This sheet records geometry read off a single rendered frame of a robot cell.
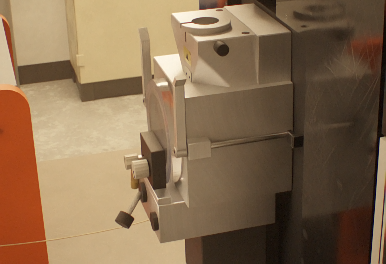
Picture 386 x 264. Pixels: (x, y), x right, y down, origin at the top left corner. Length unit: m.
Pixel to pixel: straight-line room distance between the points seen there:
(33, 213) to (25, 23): 3.14
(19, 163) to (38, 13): 3.16
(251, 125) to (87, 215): 0.94
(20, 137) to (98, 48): 2.86
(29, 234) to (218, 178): 0.48
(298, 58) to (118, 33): 3.25
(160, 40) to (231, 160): 3.28
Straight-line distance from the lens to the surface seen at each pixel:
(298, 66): 0.64
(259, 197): 0.70
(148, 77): 0.73
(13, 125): 1.03
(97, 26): 3.84
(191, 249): 0.75
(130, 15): 3.86
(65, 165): 1.77
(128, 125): 3.69
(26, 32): 4.20
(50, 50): 4.24
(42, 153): 3.50
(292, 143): 0.65
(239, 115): 0.65
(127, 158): 0.70
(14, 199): 1.07
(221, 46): 0.62
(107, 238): 1.49
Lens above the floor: 1.49
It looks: 23 degrees down
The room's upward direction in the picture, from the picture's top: 2 degrees counter-clockwise
